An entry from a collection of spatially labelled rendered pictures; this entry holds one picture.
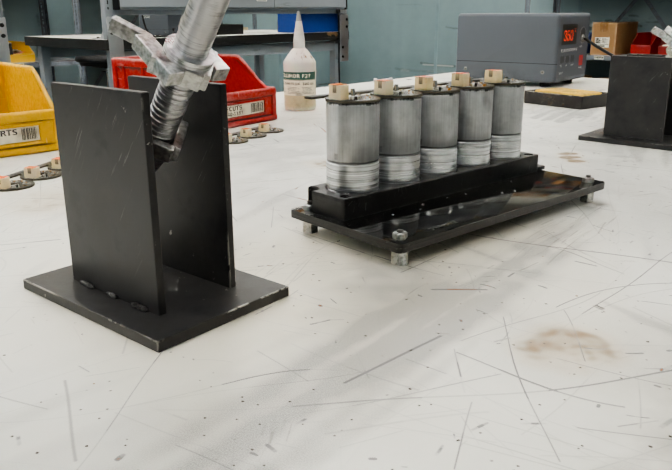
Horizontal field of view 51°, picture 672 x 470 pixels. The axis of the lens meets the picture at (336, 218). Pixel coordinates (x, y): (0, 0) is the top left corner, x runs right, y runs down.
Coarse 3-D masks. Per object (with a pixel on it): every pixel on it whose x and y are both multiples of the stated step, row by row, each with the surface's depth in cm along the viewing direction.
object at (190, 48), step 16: (192, 0) 20; (208, 0) 20; (224, 0) 20; (192, 16) 20; (208, 16) 20; (192, 32) 21; (208, 32) 21; (176, 48) 21; (192, 48) 21; (208, 48) 21; (176, 64) 21; (192, 64) 21; (208, 64) 22; (160, 96) 22; (176, 96) 22; (160, 112) 23; (176, 112) 23; (160, 128) 23; (176, 128) 23; (160, 160) 24
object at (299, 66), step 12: (300, 24) 72; (300, 36) 72; (300, 48) 72; (288, 60) 72; (300, 60) 72; (312, 60) 72; (288, 72) 72; (300, 72) 72; (312, 72) 72; (288, 84) 73; (300, 84) 72; (312, 84) 73; (288, 96) 73; (300, 96) 73; (288, 108) 73; (300, 108) 73; (312, 108) 74
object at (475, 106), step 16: (464, 96) 36; (480, 96) 36; (464, 112) 36; (480, 112) 36; (464, 128) 36; (480, 128) 36; (464, 144) 37; (480, 144) 37; (464, 160) 37; (480, 160) 37
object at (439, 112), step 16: (432, 96) 34; (448, 96) 34; (432, 112) 34; (448, 112) 34; (432, 128) 35; (448, 128) 35; (432, 144) 35; (448, 144) 35; (432, 160) 35; (448, 160) 35
